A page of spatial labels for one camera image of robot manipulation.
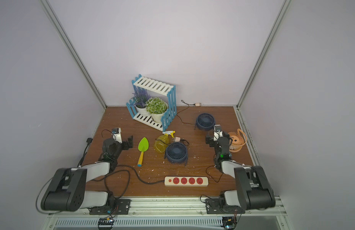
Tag black power strip cable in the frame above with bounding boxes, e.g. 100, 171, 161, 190
94, 164, 166, 199

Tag beige power strip red sockets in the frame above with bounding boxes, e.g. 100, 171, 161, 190
164, 176, 209, 187

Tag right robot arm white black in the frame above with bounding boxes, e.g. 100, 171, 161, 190
205, 135, 276, 212

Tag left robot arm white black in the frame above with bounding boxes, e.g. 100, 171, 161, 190
40, 136, 133, 214

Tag far dark blue desk fan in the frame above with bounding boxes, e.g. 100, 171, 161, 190
195, 113, 216, 131

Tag dark blue desk fan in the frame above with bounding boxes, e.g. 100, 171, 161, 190
164, 142, 188, 166
195, 113, 216, 131

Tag orange desk fan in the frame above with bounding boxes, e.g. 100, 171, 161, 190
228, 128, 247, 153

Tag near dark blue desk fan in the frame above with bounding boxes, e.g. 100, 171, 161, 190
164, 142, 188, 166

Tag green yellow garden trowel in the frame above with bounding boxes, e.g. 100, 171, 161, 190
137, 137, 149, 167

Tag yellow spray bottle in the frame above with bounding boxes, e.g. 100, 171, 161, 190
154, 131, 175, 153

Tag green potted plant white pot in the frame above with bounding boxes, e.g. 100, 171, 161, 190
146, 97, 168, 123

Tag purple lavender potted plant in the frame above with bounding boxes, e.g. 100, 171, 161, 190
133, 87, 151, 116

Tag blue white plant shelf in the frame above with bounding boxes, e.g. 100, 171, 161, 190
126, 74, 177, 131

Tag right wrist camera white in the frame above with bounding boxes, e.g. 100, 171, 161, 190
214, 125, 223, 141

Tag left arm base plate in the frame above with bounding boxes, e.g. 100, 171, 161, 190
88, 199, 131, 215

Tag aluminium front rail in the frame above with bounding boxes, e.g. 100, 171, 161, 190
54, 196, 287, 217

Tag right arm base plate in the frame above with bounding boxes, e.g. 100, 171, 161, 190
204, 198, 245, 214

